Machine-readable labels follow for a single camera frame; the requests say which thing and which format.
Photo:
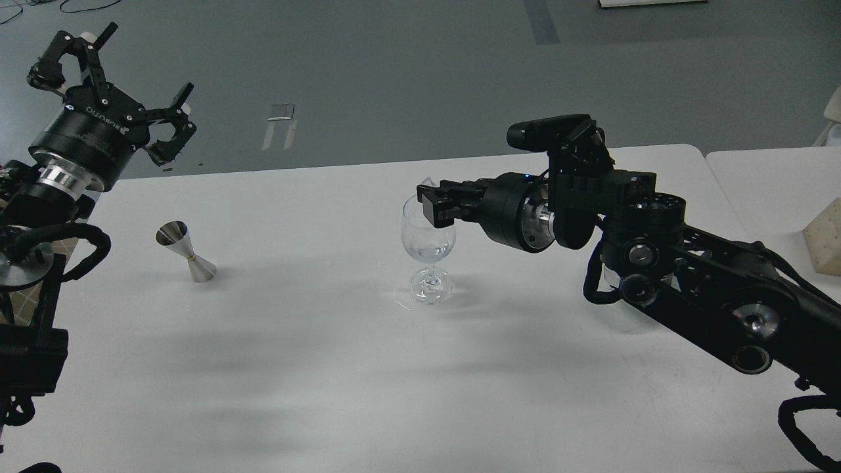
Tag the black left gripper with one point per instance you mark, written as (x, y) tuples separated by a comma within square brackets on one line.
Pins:
[(85, 141)]

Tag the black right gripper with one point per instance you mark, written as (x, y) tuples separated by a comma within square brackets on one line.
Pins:
[(512, 209)]

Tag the steel double jigger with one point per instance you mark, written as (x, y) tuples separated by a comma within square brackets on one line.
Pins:
[(175, 236)]

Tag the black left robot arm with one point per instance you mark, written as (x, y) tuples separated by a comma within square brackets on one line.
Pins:
[(46, 239)]

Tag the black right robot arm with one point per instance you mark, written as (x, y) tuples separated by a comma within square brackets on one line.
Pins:
[(738, 301)]

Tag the clear wine glass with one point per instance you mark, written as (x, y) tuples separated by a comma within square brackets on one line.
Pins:
[(427, 245)]

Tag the beige foam block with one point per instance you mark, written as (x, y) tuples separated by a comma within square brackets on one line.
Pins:
[(822, 236)]

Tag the grey office chair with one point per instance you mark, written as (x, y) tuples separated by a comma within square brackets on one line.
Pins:
[(831, 114)]

